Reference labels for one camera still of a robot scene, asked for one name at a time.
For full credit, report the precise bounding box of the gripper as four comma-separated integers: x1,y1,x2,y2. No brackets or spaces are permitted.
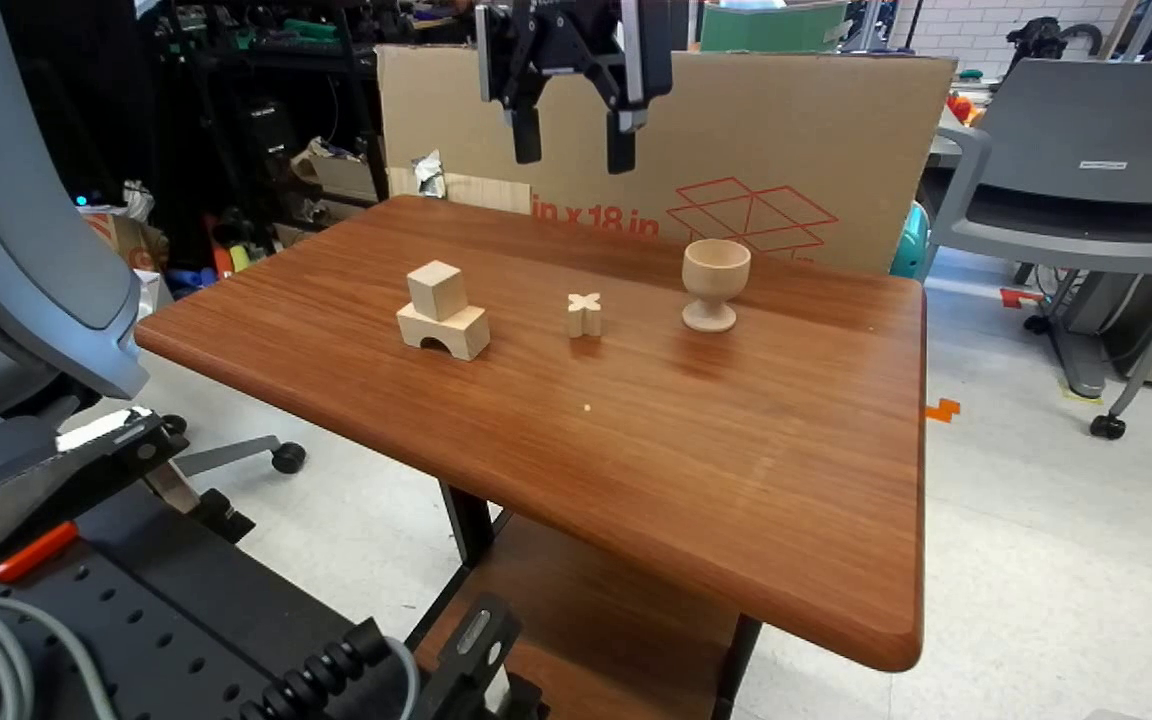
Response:
476,0,675,176

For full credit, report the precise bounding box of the wooden star block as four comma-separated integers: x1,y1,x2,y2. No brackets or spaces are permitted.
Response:
566,292,603,339

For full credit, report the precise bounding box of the teal plastic object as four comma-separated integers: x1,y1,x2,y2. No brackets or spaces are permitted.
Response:
890,200,933,282

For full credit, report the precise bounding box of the crumpled silver wrapper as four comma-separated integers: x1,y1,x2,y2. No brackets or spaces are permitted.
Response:
413,150,448,199

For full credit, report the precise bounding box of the wooden goblet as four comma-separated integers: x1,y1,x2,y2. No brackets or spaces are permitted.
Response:
681,238,752,334

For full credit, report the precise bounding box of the wooden cube block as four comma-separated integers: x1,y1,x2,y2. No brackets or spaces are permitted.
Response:
406,260,469,323

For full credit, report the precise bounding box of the wooden arch block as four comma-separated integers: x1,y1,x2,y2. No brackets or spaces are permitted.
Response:
396,303,491,362

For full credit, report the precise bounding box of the large cardboard box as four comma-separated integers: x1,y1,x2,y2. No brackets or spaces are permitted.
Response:
376,45,959,276

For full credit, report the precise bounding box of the green box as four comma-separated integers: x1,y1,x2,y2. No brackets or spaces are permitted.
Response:
700,0,853,54

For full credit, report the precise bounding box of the cluttered black shelf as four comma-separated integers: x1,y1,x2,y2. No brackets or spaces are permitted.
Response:
131,0,389,296

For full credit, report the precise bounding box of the small cardboard box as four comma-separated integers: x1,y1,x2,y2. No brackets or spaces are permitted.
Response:
84,205,173,276

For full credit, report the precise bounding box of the office chair base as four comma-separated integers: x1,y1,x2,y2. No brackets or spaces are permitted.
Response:
161,413,308,476

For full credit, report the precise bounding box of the grey chair on casters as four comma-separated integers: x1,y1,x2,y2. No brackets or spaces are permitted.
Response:
921,58,1152,441

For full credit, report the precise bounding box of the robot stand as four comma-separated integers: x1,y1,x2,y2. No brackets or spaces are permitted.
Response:
0,410,552,720

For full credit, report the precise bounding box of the black coiled cable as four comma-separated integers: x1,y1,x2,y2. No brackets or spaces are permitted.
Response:
236,618,399,720

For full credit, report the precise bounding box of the black clamp with orange handle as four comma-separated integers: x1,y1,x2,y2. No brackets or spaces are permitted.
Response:
0,410,189,586

